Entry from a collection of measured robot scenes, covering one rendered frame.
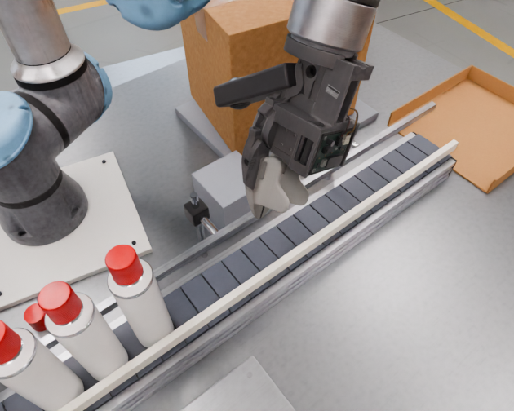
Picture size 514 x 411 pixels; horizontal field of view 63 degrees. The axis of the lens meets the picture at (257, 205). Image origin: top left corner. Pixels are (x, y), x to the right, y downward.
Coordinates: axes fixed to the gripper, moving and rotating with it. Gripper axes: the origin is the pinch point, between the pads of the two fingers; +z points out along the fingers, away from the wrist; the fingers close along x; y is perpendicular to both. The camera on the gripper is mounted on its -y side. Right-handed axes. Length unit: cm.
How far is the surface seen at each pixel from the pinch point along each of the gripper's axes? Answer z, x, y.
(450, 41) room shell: -6, 265, -80
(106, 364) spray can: 21.0, -16.9, -3.0
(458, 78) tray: -11, 77, -8
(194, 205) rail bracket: 7.9, 1.4, -12.0
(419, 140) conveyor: -1.7, 49.4, -1.0
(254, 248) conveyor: 15.0, 10.6, -5.6
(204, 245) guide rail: 10.8, -0.5, -6.5
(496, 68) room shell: -1, 259, -44
